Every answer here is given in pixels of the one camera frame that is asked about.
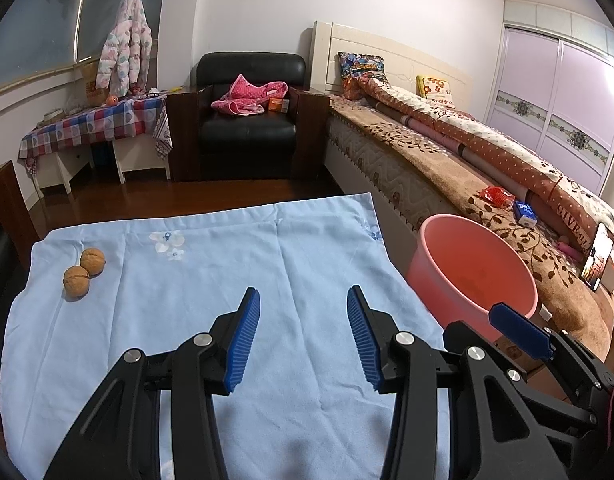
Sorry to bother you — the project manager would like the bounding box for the black leather armchair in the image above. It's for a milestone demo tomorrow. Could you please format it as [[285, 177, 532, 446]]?
[[166, 51, 332, 182]]

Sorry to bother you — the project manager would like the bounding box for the brown leaf-pattern blanket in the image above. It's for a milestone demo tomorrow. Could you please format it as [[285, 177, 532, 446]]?
[[329, 96, 612, 356]]

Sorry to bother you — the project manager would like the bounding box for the walnut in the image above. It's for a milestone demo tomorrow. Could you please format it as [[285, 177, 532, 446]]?
[[63, 266, 91, 302], [80, 247, 108, 277]]

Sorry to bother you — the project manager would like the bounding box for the blue tissue pack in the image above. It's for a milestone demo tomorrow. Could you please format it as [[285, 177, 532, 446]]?
[[512, 201, 538, 227]]

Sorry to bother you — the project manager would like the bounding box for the yellow flowered pillow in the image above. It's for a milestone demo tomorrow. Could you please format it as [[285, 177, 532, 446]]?
[[416, 75, 456, 110]]

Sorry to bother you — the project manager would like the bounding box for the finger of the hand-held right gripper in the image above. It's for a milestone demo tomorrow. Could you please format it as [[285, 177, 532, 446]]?
[[443, 320, 494, 358], [488, 302, 556, 363]]

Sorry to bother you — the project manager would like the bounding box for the cream bed with headboard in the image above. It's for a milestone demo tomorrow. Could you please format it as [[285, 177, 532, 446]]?
[[309, 21, 614, 361]]

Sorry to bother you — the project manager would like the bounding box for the smartphone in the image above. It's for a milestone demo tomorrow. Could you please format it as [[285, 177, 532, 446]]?
[[579, 222, 614, 292]]

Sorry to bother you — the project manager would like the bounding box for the white wooden table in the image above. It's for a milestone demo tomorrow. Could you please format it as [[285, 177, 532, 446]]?
[[34, 136, 171, 200]]

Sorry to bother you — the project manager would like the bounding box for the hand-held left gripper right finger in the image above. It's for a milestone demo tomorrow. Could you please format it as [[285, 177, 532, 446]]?
[[347, 285, 570, 480]]

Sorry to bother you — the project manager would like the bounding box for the cartoon print pillow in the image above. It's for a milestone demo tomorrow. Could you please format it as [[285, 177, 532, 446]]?
[[338, 51, 388, 83]]

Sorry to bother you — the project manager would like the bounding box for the pink plastic bucket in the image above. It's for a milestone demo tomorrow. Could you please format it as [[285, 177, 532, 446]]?
[[405, 214, 539, 343]]

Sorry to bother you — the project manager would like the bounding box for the black armchair with wooden arm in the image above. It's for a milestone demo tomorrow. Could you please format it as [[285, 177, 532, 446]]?
[[0, 160, 40, 281]]

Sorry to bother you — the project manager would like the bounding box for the lilac sliding-door wardrobe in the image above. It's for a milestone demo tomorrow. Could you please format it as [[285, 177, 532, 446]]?
[[484, 0, 614, 196]]

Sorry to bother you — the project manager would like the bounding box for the polka dot floral quilt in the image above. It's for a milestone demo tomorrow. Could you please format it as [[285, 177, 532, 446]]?
[[354, 72, 614, 261]]

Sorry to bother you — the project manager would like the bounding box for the pink garment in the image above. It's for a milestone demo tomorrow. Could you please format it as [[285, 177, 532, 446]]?
[[210, 73, 289, 117]]

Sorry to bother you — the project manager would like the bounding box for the small cardboard box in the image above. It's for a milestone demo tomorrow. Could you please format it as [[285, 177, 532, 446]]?
[[82, 62, 110, 104]]

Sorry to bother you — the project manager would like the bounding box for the checked tablecloth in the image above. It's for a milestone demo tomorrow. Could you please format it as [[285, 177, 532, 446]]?
[[18, 95, 174, 173]]

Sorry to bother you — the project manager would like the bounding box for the light blue floral cloth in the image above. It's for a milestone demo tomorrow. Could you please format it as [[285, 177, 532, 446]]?
[[0, 192, 455, 480]]

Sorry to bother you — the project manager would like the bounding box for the pastel puffer jacket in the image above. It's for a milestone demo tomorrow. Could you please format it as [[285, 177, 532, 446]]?
[[95, 0, 152, 97]]

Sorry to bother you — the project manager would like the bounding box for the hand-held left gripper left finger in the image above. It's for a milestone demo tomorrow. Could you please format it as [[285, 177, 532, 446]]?
[[43, 287, 262, 480]]

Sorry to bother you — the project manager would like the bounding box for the red snack packet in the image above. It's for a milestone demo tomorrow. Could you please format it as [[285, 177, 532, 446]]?
[[478, 186, 516, 207]]

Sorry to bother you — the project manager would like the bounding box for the large window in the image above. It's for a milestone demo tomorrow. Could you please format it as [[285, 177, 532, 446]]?
[[0, 0, 172, 96]]

